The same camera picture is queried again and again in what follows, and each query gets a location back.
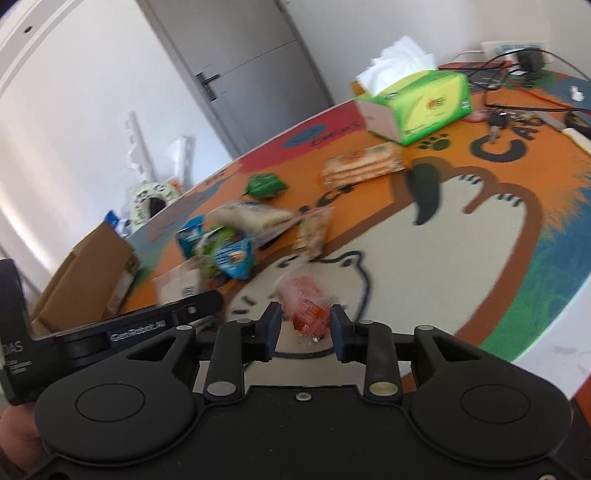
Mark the small blue snack packet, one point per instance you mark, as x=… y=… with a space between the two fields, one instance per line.
x=189 y=235

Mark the person's left hand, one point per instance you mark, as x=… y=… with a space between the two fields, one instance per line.
x=18 y=443

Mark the white power strip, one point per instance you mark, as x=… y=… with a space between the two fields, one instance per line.
x=501 y=47

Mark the short white plastic bracket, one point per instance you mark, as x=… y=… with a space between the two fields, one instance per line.
x=182 y=159

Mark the blue plastic bag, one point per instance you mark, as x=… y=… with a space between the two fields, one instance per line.
x=114 y=224

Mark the black charger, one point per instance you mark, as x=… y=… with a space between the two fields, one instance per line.
x=530 y=61

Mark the cardboard box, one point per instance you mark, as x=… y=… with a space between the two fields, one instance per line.
x=92 y=267

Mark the dark green snack packet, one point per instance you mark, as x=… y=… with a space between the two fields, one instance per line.
x=265 y=185

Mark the panda print toilet seat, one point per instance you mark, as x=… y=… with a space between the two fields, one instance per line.
x=143 y=198

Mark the colourful printed table mat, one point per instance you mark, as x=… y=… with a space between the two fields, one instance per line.
x=461 y=240

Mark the light green snack packet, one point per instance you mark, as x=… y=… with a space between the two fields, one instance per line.
x=213 y=244

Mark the small beige snack packet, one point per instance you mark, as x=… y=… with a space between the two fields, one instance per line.
x=314 y=230

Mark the blue white snack packet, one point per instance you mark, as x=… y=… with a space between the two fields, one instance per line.
x=236 y=258

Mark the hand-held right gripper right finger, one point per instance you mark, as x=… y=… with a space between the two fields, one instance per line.
x=337 y=332

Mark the green tissue box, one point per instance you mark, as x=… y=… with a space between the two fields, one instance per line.
x=425 y=104

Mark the crumpled white paper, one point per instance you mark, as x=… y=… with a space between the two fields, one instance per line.
x=576 y=93

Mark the black tape roll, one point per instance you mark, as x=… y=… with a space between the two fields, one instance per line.
x=577 y=119

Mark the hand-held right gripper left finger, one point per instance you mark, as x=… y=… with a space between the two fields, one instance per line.
x=275 y=330

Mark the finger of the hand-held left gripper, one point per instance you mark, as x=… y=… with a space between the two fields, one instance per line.
x=194 y=307

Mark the bunch of keys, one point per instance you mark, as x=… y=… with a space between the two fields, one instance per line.
x=498 y=121

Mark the grey door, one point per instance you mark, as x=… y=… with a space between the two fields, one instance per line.
x=258 y=60

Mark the red clear snack packet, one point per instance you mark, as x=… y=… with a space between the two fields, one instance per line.
x=307 y=309

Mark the beige cracker packet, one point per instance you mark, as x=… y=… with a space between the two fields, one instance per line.
x=362 y=164

